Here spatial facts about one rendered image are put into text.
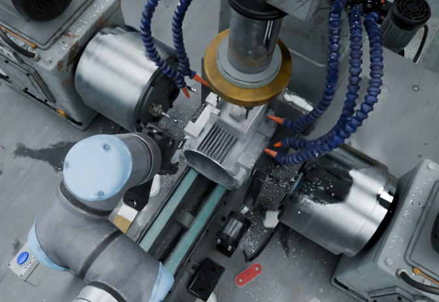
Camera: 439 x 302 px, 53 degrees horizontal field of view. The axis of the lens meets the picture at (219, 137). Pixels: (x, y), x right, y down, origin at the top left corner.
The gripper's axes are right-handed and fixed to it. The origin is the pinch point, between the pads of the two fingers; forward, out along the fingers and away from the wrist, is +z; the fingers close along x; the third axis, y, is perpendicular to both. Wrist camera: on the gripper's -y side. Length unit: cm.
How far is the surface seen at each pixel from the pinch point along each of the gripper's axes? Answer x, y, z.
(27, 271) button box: 13.6, -35.4, -10.9
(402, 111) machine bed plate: -47, 38, 64
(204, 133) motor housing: -1.5, 6.2, 13.4
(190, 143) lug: -0.1, 2.9, 10.3
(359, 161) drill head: -36.8, 18.9, 12.8
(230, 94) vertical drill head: -7.0, 19.1, -8.4
